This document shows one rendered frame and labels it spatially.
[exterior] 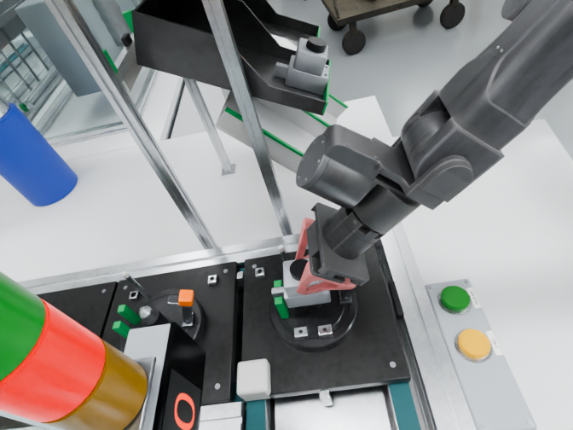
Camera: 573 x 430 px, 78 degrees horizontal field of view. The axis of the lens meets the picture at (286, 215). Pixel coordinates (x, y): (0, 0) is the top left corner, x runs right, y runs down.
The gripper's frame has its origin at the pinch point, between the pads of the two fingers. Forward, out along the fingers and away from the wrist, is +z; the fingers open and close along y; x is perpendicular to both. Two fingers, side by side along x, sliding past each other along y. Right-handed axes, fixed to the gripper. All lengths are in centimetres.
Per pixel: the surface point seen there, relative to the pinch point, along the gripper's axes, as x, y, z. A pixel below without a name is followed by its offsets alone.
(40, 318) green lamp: -26.0, 18.3, -15.8
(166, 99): -24, -102, 50
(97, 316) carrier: -22.7, -4.0, 34.1
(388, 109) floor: 114, -191, 44
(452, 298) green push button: 22.6, 1.3, -6.3
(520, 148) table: 54, -40, -19
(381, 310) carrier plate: 14.8, 1.7, 0.9
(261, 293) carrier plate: 0.4, -4.2, 13.6
